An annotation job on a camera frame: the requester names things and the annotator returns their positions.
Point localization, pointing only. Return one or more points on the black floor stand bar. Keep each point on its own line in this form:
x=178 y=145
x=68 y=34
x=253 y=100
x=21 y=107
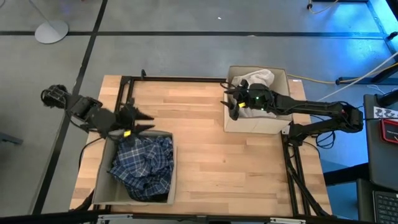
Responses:
x=351 y=80

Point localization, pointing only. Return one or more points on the grey chair leg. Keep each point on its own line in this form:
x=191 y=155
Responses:
x=9 y=137

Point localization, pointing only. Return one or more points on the black side desk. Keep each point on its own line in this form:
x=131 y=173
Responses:
x=376 y=161

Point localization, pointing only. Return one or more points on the white label strip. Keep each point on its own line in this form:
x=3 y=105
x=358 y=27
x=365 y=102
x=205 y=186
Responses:
x=287 y=221

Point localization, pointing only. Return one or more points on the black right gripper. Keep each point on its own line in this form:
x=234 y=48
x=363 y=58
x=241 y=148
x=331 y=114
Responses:
x=259 y=98

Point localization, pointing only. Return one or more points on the red-edged black device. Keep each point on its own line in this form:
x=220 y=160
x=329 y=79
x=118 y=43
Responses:
x=388 y=132

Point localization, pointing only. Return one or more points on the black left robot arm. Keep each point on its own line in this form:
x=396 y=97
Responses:
x=84 y=107

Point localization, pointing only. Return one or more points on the grey round floor stand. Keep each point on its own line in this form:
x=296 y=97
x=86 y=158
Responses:
x=51 y=32

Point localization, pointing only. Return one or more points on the black-white marker tag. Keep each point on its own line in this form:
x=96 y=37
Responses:
x=384 y=112

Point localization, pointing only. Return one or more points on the blue plaid shirt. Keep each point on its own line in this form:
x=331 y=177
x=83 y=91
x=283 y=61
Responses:
x=146 y=165

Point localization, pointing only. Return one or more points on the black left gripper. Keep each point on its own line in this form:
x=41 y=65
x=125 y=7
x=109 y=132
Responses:
x=129 y=121

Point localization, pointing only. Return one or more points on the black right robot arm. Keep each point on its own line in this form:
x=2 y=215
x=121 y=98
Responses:
x=311 y=109

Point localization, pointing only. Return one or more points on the blue-lit metal beam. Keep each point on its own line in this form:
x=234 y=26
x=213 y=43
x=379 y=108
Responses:
x=382 y=15

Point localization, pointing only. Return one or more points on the black laptop keyboard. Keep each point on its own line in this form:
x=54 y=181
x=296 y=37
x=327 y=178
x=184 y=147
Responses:
x=385 y=205

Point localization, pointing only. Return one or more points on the beige fabric storage bin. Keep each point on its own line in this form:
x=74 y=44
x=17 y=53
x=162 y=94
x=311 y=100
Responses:
x=104 y=193
x=255 y=124

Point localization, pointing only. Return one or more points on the white garment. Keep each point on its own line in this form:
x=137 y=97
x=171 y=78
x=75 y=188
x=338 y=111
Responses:
x=258 y=76

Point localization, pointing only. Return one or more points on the black floor beam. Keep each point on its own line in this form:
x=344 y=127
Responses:
x=345 y=174

